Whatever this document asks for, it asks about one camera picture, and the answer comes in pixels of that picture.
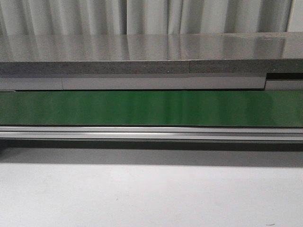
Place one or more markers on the green conveyor belt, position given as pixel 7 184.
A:
pixel 155 108

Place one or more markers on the grey speckled stone counter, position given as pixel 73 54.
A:
pixel 152 54

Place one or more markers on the white pleated curtain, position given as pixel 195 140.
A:
pixel 129 17

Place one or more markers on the aluminium conveyor frame rail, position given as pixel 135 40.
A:
pixel 152 133

